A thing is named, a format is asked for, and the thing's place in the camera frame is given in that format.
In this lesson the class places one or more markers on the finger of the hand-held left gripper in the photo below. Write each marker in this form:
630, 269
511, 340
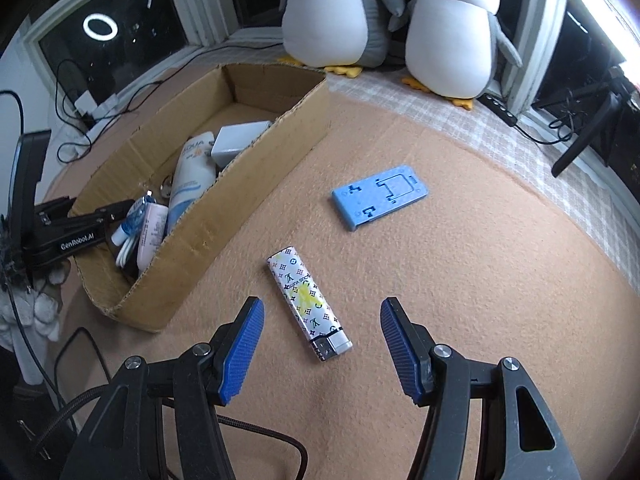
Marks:
112, 211

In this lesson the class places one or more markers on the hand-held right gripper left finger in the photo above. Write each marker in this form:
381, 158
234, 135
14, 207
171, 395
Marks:
240, 355

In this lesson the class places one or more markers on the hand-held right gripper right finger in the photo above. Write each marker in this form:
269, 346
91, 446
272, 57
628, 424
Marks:
400, 355

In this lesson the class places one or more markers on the clear blue sanitizer bottle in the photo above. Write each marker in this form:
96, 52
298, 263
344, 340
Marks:
134, 220

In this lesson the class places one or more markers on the pink small bottle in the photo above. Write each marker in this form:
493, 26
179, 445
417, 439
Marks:
151, 235

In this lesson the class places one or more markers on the white blue-capped cream tube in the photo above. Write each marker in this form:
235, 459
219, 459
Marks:
187, 180

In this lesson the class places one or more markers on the white patterned lighter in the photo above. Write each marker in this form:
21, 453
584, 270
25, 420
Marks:
307, 305

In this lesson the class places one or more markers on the white wall charger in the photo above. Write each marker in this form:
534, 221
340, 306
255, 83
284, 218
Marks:
235, 142

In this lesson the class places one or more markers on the brown cardboard box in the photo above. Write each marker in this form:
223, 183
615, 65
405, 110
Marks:
250, 180

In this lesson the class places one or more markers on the person's left hand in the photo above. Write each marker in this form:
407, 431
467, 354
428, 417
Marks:
45, 307

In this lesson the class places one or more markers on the light blue phone stand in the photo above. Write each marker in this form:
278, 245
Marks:
380, 197

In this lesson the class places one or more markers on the plaid cloth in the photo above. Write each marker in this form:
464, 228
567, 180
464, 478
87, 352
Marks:
540, 180

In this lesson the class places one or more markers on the black power strip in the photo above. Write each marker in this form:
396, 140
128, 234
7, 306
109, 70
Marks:
500, 109

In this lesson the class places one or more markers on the large penguin plush toy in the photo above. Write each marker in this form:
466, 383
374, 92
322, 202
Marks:
325, 15

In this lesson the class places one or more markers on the black tripod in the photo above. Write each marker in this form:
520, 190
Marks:
590, 130

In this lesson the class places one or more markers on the small penguin plush toy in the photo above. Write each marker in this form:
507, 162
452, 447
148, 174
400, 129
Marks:
447, 45

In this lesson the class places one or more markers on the white window frame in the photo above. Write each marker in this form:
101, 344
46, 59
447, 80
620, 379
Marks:
200, 15

